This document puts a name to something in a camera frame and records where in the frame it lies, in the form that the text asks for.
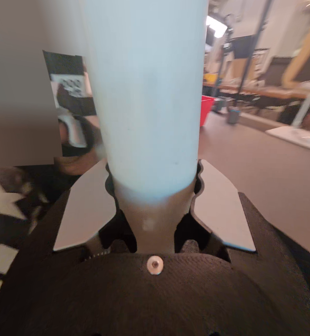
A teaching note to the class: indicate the white stand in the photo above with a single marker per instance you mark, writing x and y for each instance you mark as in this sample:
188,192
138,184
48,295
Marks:
296,135

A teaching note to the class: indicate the wooden desk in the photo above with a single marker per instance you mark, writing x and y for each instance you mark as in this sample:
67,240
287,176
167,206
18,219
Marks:
262,91

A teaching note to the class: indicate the red plastic bin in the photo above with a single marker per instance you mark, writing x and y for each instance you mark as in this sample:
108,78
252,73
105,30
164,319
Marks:
206,110

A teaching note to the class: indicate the white bottle with black cap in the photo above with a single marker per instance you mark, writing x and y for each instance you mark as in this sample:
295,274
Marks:
147,91

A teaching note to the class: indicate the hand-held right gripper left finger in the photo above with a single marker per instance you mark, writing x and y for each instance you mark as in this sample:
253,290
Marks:
84,215

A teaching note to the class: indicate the person's left hand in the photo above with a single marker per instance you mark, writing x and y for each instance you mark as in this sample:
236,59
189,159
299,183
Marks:
76,164

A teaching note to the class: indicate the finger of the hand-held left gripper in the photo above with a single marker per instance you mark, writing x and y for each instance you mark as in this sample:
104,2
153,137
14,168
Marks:
76,131

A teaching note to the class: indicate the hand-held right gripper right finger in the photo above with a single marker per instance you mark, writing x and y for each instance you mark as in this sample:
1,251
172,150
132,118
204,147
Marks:
223,212

